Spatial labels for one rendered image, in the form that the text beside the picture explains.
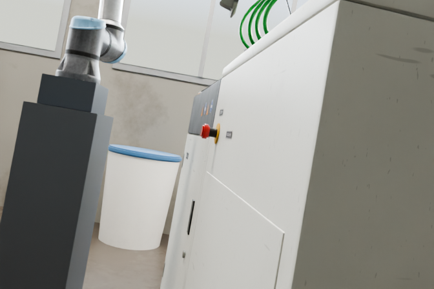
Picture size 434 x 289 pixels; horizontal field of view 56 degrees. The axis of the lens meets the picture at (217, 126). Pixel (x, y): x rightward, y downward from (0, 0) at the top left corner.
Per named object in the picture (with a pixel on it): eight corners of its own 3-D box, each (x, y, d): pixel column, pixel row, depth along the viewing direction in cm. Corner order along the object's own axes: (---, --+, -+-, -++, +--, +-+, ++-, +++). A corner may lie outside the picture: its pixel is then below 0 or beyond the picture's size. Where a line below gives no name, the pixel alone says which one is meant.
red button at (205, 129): (198, 140, 102) (201, 120, 102) (214, 143, 103) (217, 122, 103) (201, 141, 97) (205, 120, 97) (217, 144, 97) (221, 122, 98)
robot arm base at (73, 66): (48, 74, 136) (53, 45, 136) (63, 80, 151) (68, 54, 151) (93, 82, 136) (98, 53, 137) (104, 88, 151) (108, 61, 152)
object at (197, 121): (188, 133, 175) (194, 96, 176) (198, 134, 176) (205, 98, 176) (208, 136, 114) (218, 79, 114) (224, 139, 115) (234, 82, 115)
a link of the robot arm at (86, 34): (57, 48, 140) (64, 9, 140) (80, 57, 153) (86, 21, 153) (88, 51, 137) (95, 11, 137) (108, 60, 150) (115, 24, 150)
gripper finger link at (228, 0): (217, 14, 145) (222, -11, 145) (234, 18, 146) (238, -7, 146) (219, 11, 142) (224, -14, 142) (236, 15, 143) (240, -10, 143)
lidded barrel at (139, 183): (170, 237, 305) (185, 155, 307) (161, 257, 254) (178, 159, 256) (103, 226, 305) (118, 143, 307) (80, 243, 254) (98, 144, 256)
